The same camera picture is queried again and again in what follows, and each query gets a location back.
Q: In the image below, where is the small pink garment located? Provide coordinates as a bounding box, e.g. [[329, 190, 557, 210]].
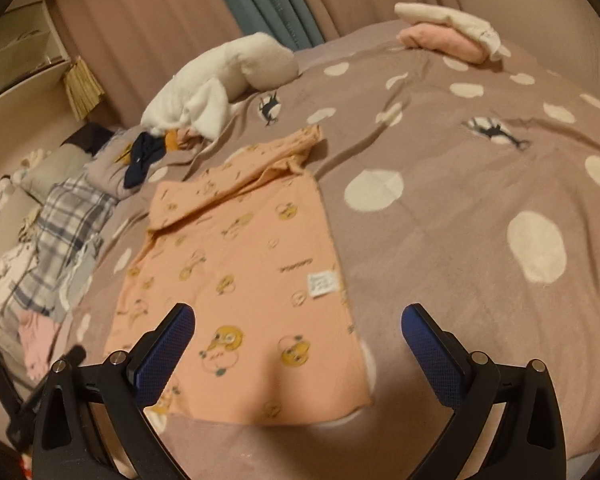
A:
[[18, 310, 60, 382]]

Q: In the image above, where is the white fluffy garment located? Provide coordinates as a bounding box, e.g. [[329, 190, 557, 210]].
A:
[[140, 32, 299, 141]]

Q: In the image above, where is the plaid grey white garment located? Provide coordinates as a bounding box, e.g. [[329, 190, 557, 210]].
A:
[[0, 176, 117, 323]]

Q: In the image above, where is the navy blue garment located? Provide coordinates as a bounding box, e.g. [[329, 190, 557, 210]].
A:
[[123, 131, 166, 190]]

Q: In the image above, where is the white shelf unit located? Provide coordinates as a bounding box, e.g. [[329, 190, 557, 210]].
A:
[[0, 2, 70, 96]]

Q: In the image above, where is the straw woven item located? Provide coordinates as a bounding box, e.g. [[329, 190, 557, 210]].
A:
[[62, 56, 106, 120]]

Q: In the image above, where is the orange garment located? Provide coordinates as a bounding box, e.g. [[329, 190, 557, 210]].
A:
[[164, 130, 186, 152]]

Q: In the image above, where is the folded cream garment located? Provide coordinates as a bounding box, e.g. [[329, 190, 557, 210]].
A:
[[394, 2, 503, 61]]

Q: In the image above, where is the peach cartoon print shirt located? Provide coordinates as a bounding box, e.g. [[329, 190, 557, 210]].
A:
[[106, 126, 372, 425]]

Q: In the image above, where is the brown polka dot blanket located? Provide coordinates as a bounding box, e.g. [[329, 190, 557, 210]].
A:
[[69, 19, 600, 480]]

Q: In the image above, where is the teal curtain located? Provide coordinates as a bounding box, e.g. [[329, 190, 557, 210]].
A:
[[224, 0, 325, 51]]

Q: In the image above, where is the pink curtain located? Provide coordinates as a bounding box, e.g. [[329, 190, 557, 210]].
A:
[[48, 0, 460, 126]]

